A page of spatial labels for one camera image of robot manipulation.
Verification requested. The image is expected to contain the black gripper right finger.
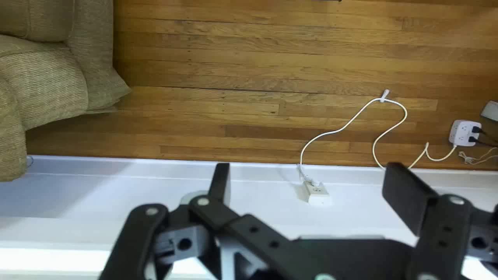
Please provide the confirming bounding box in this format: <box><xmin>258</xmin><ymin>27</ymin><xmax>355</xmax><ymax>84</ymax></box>
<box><xmin>381</xmin><ymin>162</ymin><xmax>498</xmax><ymax>280</ymax></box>

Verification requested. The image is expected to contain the black plug cord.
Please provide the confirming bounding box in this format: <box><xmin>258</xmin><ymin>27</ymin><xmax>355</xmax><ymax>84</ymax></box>
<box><xmin>470</xmin><ymin>125</ymin><xmax>498</xmax><ymax>150</ymax></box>

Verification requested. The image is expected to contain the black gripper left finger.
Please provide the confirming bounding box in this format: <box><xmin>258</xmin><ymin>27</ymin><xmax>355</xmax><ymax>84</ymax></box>
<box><xmin>98</xmin><ymin>162</ymin><xmax>324</xmax><ymax>280</ymax></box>

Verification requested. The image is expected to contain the white power adapter block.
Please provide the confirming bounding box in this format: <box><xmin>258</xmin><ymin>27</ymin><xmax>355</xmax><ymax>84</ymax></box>
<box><xmin>448</xmin><ymin>119</ymin><xmax>484</xmax><ymax>150</ymax></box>

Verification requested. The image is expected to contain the white upright box device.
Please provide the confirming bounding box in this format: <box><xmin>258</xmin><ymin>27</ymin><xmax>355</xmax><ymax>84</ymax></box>
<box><xmin>481</xmin><ymin>100</ymin><xmax>498</xmax><ymax>125</ymax></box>

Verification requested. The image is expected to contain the beige fabric sofa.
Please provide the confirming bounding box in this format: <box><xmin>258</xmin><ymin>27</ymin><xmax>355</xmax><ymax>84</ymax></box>
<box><xmin>0</xmin><ymin>0</ymin><xmax>131</xmax><ymax>184</ymax></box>

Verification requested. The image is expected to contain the white charging cable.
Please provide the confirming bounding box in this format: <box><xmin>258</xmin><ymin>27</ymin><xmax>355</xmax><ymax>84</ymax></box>
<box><xmin>297</xmin><ymin>89</ymin><xmax>460</xmax><ymax>184</ymax></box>

